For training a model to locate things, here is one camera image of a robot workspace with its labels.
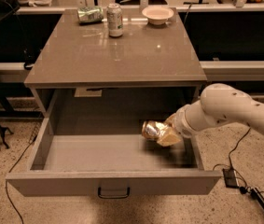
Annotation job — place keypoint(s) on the lying green can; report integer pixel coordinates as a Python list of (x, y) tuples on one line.
[(90, 14)]

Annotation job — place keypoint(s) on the black drawer handle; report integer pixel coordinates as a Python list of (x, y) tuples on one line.
[(113, 193)]

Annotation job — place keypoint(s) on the grey cabinet with glossy top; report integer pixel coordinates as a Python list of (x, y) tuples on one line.
[(86, 56)]

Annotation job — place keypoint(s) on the black power adapter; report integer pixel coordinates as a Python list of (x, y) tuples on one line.
[(230, 179)]

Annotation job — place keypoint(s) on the crushed orange can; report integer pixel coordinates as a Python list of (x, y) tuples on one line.
[(152, 129)]

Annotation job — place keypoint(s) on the white bowl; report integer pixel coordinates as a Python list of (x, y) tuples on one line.
[(157, 15)]

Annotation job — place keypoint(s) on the white label in cabinet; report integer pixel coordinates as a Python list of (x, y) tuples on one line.
[(84, 92)]

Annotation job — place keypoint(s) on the upright white green can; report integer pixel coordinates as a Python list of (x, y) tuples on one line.
[(114, 20)]

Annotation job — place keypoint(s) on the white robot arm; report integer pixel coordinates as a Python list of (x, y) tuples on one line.
[(219, 104)]

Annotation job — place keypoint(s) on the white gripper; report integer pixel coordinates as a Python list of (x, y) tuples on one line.
[(181, 123)]

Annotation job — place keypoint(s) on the open grey top drawer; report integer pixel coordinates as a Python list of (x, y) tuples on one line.
[(96, 142)]

